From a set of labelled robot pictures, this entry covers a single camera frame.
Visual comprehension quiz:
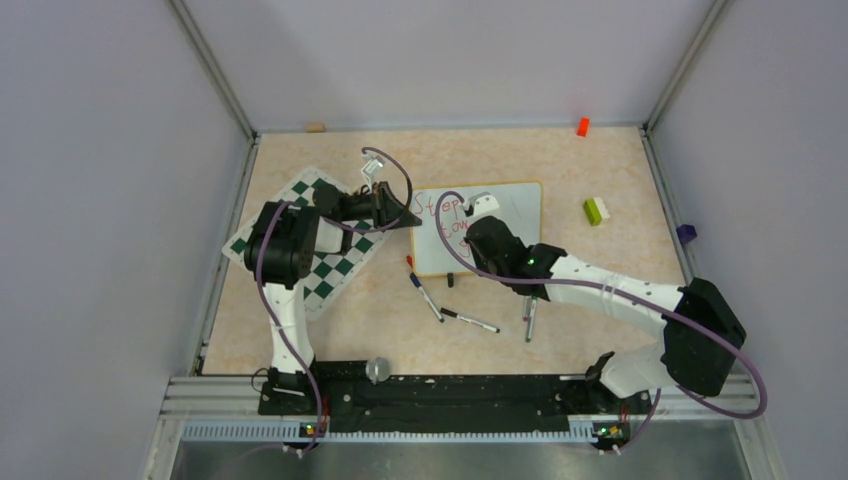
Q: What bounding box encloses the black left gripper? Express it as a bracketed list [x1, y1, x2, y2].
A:
[338, 181, 422, 231]

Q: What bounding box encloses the yellow framed whiteboard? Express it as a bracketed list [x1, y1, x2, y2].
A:
[411, 181, 543, 277]

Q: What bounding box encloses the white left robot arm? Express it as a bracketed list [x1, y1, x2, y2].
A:
[242, 181, 422, 414]

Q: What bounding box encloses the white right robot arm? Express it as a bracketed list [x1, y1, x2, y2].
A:
[465, 216, 747, 412]

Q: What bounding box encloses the purple whiteboard marker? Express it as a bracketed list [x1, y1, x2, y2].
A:
[522, 297, 532, 322]

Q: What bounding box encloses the green whiteboard marker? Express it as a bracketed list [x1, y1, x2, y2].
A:
[525, 296, 538, 343]

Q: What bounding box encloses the blue whiteboard marker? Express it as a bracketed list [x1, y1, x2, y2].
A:
[409, 272, 445, 323]

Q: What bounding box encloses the black whiteboard marker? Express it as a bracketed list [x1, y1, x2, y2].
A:
[439, 308, 501, 334]

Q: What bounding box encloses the green white chessboard mat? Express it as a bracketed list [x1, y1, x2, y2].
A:
[222, 166, 392, 321]

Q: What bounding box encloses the green white toy brick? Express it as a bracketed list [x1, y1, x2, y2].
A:
[583, 197, 611, 226]

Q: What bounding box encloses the small wooden cork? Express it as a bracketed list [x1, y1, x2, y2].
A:
[305, 122, 326, 133]

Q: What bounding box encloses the orange toy block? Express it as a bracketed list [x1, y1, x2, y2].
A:
[575, 117, 591, 138]

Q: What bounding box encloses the silver round knob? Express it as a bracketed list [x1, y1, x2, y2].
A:
[365, 357, 391, 384]

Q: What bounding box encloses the purple toy block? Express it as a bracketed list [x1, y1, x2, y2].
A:
[675, 224, 698, 246]

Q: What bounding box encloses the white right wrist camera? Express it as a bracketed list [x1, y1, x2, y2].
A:
[462, 192, 500, 221]

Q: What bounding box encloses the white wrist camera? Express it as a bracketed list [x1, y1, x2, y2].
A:
[361, 154, 384, 186]
[462, 192, 500, 221]

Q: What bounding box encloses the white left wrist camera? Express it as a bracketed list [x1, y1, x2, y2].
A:
[361, 154, 384, 186]

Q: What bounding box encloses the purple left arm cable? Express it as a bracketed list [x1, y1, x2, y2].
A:
[254, 145, 413, 439]

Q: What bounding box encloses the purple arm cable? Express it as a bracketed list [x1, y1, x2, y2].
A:
[254, 145, 413, 439]
[434, 191, 770, 455]

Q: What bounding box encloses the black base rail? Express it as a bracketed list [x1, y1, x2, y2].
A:
[258, 361, 650, 434]

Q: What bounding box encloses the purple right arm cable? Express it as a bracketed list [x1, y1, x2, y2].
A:
[434, 191, 770, 455]

